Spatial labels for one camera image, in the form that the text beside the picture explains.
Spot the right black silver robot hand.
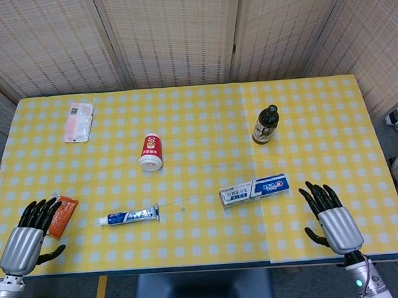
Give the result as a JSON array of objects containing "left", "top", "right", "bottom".
[{"left": 297, "top": 178, "right": 365, "bottom": 259}]

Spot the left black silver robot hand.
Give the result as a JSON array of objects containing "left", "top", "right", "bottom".
[{"left": 0, "top": 197, "right": 68, "bottom": 277}]

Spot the blue white toothpaste box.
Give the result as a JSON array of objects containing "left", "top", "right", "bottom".
[{"left": 217, "top": 173, "right": 293, "bottom": 210}]

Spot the blue and white toothpaste tube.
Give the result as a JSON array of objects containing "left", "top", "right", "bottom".
[{"left": 98, "top": 204, "right": 161, "bottom": 227}]

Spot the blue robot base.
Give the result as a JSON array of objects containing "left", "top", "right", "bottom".
[{"left": 131, "top": 267, "right": 275, "bottom": 298}]

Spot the orange snack packet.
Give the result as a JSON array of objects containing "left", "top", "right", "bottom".
[{"left": 44, "top": 194, "right": 81, "bottom": 239}]

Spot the white power strip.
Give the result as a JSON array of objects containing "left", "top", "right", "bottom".
[{"left": 384, "top": 107, "right": 398, "bottom": 127}]

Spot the dark glass bottle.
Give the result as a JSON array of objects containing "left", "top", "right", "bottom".
[{"left": 250, "top": 104, "right": 280, "bottom": 145}]

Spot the pink and white sachet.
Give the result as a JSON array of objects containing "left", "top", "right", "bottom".
[{"left": 63, "top": 101, "right": 97, "bottom": 144}]

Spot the red and white canister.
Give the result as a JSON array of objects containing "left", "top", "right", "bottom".
[{"left": 137, "top": 132, "right": 163, "bottom": 173}]

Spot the yellow white checked tablecloth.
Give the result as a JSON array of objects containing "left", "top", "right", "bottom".
[{"left": 0, "top": 73, "right": 398, "bottom": 279}]

